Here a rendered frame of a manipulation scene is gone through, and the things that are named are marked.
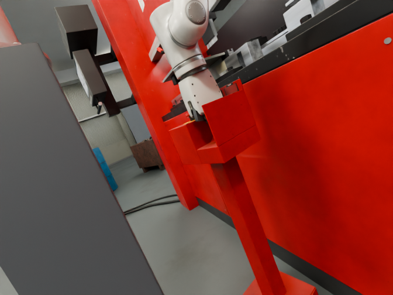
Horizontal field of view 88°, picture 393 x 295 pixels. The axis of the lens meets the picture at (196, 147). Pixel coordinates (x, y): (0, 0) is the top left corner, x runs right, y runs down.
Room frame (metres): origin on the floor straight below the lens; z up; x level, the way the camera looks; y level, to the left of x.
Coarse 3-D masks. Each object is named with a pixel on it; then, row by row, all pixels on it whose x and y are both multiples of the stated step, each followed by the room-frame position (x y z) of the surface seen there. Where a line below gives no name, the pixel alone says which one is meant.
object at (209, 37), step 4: (212, 20) 1.00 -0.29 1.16; (208, 24) 1.00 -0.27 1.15; (212, 24) 1.00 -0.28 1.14; (208, 28) 1.01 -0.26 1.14; (212, 28) 1.00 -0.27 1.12; (208, 32) 1.02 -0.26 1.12; (212, 32) 1.00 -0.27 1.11; (216, 32) 1.00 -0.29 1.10; (204, 36) 1.07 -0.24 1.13; (208, 36) 1.04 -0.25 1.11; (212, 36) 1.01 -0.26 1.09; (216, 36) 1.00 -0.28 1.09; (204, 40) 1.08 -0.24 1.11; (208, 40) 1.05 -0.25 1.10; (212, 40) 1.03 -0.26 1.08; (216, 40) 1.00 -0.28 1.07; (208, 44) 1.07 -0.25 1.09; (212, 44) 1.04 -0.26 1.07; (208, 48) 1.08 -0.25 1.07
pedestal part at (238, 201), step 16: (224, 176) 0.58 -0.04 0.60; (240, 176) 0.59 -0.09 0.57; (224, 192) 0.60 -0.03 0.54; (240, 192) 0.58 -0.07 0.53; (240, 208) 0.57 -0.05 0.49; (240, 224) 0.59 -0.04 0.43; (256, 224) 0.59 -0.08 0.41; (240, 240) 0.61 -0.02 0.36; (256, 240) 0.57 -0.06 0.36; (256, 256) 0.57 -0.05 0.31; (272, 256) 0.59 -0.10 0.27; (256, 272) 0.60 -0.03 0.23; (272, 272) 0.58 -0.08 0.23; (272, 288) 0.57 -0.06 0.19
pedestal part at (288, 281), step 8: (280, 272) 0.68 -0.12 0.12; (256, 280) 0.69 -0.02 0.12; (288, 280) 0.63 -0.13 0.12; (296, 280) 0.62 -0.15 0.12; (248, 288) 0.67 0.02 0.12; (256, 288) 0.66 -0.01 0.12; (288, 288) 0.61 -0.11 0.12; (296, 288) 0.60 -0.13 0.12; (304, 288) 0.59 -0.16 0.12; (312, 288) 0.58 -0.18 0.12
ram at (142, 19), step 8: (128, 0) 1.77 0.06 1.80; (136, 0) 1.62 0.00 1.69; (144, 0) 1.49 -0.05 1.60; (152, 0) 1.38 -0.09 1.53; (160, 0) 1.28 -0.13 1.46; (168, 0) 1.20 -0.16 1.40; (136, 8) 1.68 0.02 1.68; (144, 8) 1.54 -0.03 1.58; (152, 8) 1.42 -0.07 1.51; (136, 16) 1.74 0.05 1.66; (144, 16) 1.59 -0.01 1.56; (136, 24) 1.81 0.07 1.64; (144, 24) 1.65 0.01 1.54; (144, 32) 1.71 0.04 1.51; (152, 32) 1.57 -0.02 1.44; (144, 40) 1.78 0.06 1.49; (152, 40) 1.63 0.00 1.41; (152, 56) 1.76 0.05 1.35; (160, 56) 1.78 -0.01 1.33
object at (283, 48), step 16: (368, 0) 0.36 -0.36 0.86; (384, 0) 0.34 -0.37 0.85; (336, 16) 0.41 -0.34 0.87; (352, 16) 0.38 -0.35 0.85; (368, 16) 0.36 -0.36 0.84; (304, 32) 0.47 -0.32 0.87; (320, 32) 0.44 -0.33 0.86; (336, 32) 0.41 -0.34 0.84; (288, 48) 0.52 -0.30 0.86; (304, 48) 0.48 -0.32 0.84; (256, 64) 0.63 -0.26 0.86; (272, 64) 0.57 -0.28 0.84; (224, 80) 0.80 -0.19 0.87; (176, 112) 1.41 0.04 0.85
